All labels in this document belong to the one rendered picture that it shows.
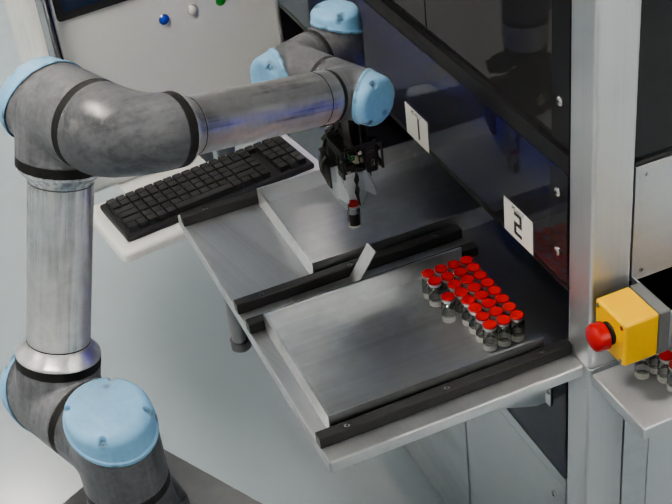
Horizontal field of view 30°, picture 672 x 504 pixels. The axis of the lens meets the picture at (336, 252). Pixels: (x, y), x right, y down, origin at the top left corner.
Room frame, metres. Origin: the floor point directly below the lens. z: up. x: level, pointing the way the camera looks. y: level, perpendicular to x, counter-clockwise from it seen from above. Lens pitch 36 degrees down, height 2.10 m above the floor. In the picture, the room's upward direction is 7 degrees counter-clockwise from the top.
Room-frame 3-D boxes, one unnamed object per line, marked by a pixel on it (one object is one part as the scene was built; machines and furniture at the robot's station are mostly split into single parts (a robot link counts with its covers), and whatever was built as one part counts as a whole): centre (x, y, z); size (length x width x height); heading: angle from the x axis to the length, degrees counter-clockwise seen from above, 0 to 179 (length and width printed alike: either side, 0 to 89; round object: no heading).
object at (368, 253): (1.60, 0.01, 0.91); 0.14 x 0.03 x 0.06; 110
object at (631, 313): (1.29, -0.38, 1.00); 0.08 x 0.07 x 0.07; 109
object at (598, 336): (1.28, -0.34, 0.99); 0.04 x 0.04 x 0.04; 19
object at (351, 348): (1.45, -0.08, 0.90); 0.34 x 0.26 x 0.04; 109
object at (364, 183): (1.73, -0.06, 0.99); 0.06 x 0.03 x 0.09; 19
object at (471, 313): (1.48, -0.18, 0.90); 0.18 x 0.02 x 0.05; 19
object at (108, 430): (1.24, 0.33, 0.96); 0.13 x 0.12 x 0.14; 41
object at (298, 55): (1.64, 0.02, 1.25); 0.11 x 0.11 x 0.08; 41
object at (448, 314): (1.49, -0.16, 0.90); 0.02 x 0.02 x 0.05
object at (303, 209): (1.81, -0.08, 0.90); 0.34 x 0.26 x 0.04; 109
